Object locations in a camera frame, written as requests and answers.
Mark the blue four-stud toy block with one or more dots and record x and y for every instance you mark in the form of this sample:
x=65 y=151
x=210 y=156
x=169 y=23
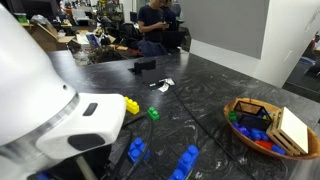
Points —
x=136 y=151

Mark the green two-stud toy block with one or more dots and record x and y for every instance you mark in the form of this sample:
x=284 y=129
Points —
x=153 y=113

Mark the open cardboard box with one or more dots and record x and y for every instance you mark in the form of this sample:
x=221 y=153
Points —
x=43 y=36

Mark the black table outlet box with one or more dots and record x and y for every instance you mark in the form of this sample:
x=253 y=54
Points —
x=144 y=65
x=153 y=76

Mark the gray wall panel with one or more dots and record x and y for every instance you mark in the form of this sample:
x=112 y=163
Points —
x=226 y=23

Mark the person in dark clothes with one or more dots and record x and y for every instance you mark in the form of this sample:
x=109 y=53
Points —
x=173 y=15

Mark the blue-lidded trash bin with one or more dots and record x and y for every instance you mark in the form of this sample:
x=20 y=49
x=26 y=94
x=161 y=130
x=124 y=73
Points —
x=300 y=68

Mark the green storage container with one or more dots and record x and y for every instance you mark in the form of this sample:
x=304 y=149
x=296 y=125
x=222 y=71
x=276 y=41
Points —
x=21 y=17

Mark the blue two-stud toy block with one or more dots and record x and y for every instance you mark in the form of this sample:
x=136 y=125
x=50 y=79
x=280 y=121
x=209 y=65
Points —
x=43 y=176

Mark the blue stepped block stack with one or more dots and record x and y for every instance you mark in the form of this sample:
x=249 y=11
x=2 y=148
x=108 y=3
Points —
x=186 y=161

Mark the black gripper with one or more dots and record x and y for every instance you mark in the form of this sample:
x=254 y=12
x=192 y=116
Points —
x=93 y=160

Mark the red toy block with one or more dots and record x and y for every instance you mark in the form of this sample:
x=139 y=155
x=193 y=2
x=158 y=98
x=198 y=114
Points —
x=265 y=144

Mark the small wooden crate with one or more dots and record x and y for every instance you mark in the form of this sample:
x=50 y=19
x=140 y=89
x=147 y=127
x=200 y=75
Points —
x=293 y=130

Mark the yellow flat toy block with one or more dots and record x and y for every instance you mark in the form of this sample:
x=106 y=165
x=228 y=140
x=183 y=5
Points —
x=190 y=173

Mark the person in dark t-shirt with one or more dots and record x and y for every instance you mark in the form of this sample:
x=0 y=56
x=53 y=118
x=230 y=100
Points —
x=150 y=20

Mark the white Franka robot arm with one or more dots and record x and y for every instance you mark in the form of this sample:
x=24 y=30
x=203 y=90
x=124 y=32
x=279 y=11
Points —
x=40 y=83

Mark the black laptop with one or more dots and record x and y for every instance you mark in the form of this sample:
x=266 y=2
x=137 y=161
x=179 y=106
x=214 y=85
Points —
x=173 y=39

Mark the white paper tag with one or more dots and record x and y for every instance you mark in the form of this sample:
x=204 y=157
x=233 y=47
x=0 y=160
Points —
x=165 y=86

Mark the wooden bowl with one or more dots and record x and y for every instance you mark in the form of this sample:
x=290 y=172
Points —
x=246 y=141

